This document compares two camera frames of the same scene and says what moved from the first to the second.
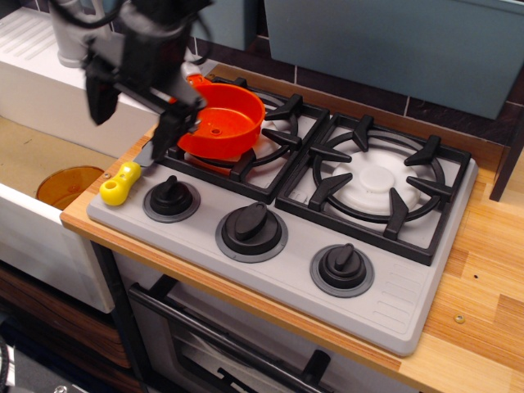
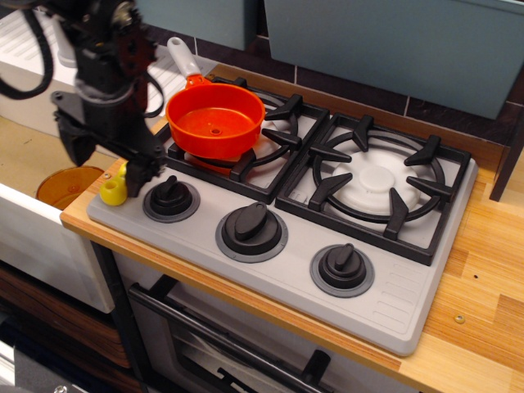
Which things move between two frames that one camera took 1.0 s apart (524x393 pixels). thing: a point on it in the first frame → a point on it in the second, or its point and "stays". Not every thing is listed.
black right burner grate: (385, 188) stays
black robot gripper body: (149, 71) → (114, 119)
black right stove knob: (342, 270) stays
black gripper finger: (102, 96) → (79, 143)
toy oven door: (185, 341) stays
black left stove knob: (170, 201) stays
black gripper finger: (175, 119) → (138, 173)
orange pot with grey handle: (231, 123) stays
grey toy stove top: (344, 221) stays
